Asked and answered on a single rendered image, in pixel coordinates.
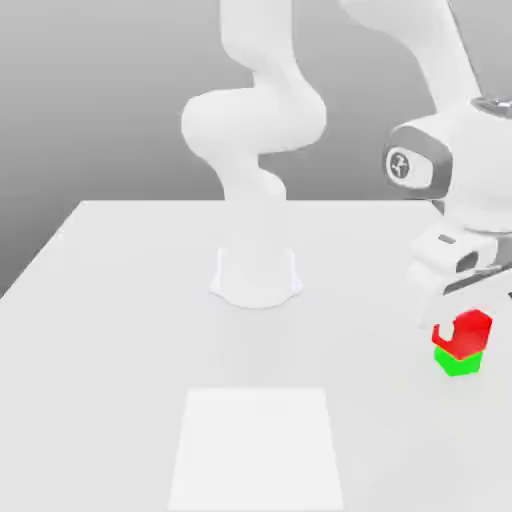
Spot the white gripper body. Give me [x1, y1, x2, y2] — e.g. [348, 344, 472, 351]
[406, 258, 512, 319]

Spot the small red cube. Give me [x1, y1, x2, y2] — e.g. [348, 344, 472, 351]
[431, 308, 494, 360]

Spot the small green cube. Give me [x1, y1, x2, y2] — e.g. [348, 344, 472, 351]
[433, 346, 484, 378]

